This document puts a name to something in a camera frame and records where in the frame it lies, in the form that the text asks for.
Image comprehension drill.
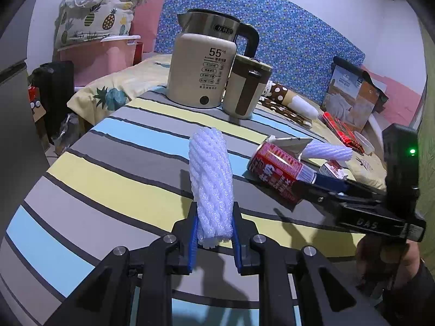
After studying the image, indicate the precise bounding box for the blue floral headboard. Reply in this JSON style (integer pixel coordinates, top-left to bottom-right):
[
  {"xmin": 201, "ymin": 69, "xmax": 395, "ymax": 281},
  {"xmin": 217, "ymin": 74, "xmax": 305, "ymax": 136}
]
[{"xmin": 154, "ymin": 0, "xmax": 366, "ymax": 106}]

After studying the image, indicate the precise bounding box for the beige electric kettle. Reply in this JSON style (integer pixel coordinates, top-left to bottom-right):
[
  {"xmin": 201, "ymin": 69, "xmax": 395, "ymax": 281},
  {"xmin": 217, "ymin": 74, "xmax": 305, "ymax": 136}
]
[{"xmin": 165, "ymin": 8, "xmax": 260, "ymax": 109}]

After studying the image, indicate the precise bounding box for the brown polka dot blanket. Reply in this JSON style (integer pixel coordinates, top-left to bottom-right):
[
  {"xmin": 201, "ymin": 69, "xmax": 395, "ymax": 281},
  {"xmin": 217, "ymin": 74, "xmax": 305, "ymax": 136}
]
[{"xmin": 258, "ymin": 78, "xmax": 320, "ymax": 130}]

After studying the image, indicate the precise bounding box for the beige brown lidded jug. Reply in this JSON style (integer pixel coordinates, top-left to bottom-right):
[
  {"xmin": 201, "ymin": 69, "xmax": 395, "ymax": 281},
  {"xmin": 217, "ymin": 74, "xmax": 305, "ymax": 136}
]
[{"xmin": 222, "ymin": 54, "xmax": 273, "ymax": 119}]

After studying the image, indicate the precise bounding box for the small purple printed box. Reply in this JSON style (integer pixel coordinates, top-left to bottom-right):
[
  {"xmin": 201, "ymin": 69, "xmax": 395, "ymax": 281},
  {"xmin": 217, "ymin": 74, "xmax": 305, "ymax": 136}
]
[{"xmin": 319, "ymin": 159, "xmax": 347, "ymax": 180}]

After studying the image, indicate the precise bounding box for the person's right forearm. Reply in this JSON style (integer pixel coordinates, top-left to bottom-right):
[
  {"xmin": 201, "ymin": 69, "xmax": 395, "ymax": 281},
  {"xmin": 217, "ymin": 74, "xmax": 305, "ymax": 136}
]
[{"xmin": 374, "ymin": 261, "xmax": 435, "ymax": 326}]

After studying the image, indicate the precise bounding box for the white bowl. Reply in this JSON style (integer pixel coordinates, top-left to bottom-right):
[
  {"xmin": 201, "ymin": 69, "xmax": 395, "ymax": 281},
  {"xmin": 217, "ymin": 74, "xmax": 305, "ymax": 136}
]
[{"xmin": 353, "ymin": 131, "xmax": 376, "ymax": 157}]

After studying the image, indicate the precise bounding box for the black case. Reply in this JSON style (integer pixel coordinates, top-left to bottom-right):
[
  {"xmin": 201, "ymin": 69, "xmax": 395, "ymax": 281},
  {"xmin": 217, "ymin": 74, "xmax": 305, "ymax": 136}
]
[{"xmin": 32, "ymin": 61, "xmax": 75, "ymax": 143}]

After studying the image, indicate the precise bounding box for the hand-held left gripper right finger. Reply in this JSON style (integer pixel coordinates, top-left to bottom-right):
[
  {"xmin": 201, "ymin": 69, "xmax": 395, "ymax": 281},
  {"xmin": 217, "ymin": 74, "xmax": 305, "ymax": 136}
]
[{"xmin": 232, "ymin": 202, "xmax": 391, "ymax": 326}]

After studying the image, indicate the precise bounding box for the pink storage box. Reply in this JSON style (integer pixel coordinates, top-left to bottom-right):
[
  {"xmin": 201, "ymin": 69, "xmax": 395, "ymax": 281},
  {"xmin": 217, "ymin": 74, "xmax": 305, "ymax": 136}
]
[{"xmin": 57, "ymin": 35, "xmax": 141, "ymax": 87}]

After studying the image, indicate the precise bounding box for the pineapple print bedding bundle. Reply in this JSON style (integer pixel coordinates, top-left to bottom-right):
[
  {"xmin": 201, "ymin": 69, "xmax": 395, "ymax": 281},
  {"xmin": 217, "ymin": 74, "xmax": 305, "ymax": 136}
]
[{"xmin": 54, "ymin": 0, "xmax": 152, "ymax": 50}]

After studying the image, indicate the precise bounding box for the cardboard quilt box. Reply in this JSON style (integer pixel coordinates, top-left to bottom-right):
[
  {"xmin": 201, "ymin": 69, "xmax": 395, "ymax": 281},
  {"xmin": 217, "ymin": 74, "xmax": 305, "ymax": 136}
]
[{"xmin": 323, "ymin": 56, "xmax": 390, "ymax": 133}]

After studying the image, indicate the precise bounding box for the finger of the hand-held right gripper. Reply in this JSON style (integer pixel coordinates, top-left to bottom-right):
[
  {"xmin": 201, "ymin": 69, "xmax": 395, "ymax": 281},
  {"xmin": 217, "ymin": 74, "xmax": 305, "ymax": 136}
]
[
  {"xmin": 297, "ymin": 183, "xmax": 384, "ymax": 211},
  {"xmin": 314, "ymin": 173, "xmax": 388, "ymax": 198}
]

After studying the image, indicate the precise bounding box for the red drink can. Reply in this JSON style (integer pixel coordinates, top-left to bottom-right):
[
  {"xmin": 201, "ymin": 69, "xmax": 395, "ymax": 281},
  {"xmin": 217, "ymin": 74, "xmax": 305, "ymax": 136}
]
[{"xmin": 246, "ymin": 135, "xmax": 318, "ymax": 204}]

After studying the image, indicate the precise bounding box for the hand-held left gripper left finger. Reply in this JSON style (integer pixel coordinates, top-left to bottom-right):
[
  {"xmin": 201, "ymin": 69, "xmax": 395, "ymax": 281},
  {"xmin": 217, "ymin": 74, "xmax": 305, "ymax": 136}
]
[{"xmin": 42, "ymin": 207, "xmax": 199, "ymax": 326}]

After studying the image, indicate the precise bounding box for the red plaid cloth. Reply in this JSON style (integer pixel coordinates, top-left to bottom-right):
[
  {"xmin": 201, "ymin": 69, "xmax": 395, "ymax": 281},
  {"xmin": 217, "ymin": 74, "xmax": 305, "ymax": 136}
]
[{"xmin": 321, "ymin": 111, "xmax": 364, "ymax": 153}]

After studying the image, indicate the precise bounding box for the green curtain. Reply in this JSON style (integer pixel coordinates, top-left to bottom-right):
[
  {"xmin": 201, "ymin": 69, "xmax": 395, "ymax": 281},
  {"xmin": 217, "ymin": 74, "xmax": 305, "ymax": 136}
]
[{"xmin": 416, "ymin": 17, "xmax": 435, "ymax": 218}]

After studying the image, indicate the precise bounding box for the striped tablecloth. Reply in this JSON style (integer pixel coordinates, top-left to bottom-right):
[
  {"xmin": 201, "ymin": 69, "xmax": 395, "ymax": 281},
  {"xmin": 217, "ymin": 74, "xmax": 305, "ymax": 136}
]
[{"xmin": 0, "ymin": 88, "xmax": 366, "ymax": 326}]

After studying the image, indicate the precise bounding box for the person's right hand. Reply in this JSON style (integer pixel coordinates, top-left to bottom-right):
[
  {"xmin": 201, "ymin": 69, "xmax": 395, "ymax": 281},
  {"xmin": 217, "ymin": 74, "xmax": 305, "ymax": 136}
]
[{"xmin": 356, "ymin": 236, "xmax": 424, "ymax": 296}]

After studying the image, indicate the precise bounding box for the white foam net sleeve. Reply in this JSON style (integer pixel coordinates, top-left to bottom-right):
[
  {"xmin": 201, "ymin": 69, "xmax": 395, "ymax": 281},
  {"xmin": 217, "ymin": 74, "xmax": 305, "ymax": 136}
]
[
  {"xmin": 188, "ymin": 126, "xmax": 235, "ymax": 249},
  {"xmin": 301, "ymin": 142, "xmax": 354, "ymax": 162}
]

